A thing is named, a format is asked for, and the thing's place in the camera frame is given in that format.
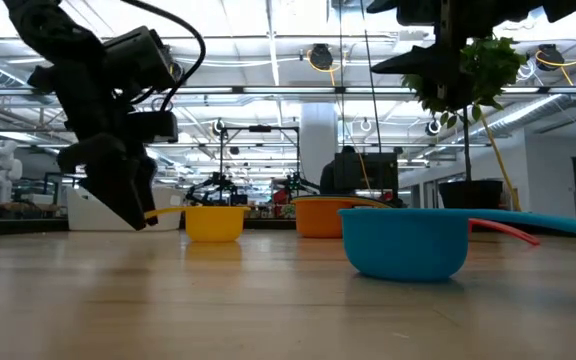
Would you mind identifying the green leafy plant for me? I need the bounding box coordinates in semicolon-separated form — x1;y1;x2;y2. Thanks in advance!
401;34;528;184

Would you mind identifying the black hanging cable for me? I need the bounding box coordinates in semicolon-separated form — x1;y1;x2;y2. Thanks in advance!
359;0;384;154

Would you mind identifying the yellow measuring cup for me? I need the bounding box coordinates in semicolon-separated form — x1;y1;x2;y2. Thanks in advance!
143;204;252;244

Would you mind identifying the black monitor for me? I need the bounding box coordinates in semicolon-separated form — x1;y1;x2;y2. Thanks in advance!
334;152;399;195

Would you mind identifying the yellow hanging cable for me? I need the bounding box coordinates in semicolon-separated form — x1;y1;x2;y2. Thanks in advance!
477;112;523;212

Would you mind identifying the red measuring cup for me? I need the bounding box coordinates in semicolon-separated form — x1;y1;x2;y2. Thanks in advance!
467;218;542;247

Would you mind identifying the background robot workstation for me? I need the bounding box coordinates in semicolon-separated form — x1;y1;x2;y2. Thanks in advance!
185;124;319;221

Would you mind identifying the black plant pot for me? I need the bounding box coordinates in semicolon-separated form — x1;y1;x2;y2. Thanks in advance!
437;179;504;211

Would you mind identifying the white plastic basket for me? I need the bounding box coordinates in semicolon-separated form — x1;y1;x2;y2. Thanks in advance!
66;185;185;232

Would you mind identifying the black left wrist camera cable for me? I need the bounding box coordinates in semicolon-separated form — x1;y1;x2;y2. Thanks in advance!
120;0;207;114

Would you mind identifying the orange measuring cup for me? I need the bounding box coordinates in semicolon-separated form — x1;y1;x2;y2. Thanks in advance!
291;195;392;239

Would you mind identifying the cyan measuring cup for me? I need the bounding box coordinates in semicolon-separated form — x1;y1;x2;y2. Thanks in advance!
338;207;576;282

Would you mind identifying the person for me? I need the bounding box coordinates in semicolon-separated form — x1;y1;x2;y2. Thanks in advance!
319;144;359;196

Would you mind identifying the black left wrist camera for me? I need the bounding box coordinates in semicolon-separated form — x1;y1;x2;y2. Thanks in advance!
126;110;180;145

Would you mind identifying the black ceiling cable reel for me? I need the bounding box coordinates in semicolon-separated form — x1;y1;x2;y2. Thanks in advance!
310;43;334;71
536;43;565;71

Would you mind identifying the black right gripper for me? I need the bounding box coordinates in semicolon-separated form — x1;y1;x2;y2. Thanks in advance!
366;0;576;109

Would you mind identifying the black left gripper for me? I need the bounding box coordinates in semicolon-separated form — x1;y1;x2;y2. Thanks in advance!
56;99;160;232

